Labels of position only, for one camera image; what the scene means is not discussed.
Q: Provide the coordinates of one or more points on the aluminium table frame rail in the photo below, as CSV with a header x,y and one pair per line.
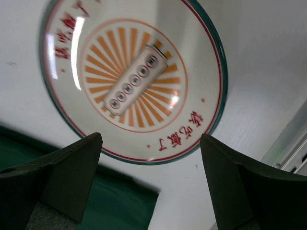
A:
x,y
289,151

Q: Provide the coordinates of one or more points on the white plate orange sunburst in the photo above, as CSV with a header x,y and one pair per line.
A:
x,y
149,75

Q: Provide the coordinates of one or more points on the dark green cloth placemat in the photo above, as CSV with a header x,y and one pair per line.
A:
x,y
116,201

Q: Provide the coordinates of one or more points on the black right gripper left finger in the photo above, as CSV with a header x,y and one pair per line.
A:
x,y
50,192

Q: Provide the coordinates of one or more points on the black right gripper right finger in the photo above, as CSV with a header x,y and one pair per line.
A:
x,y
247,194

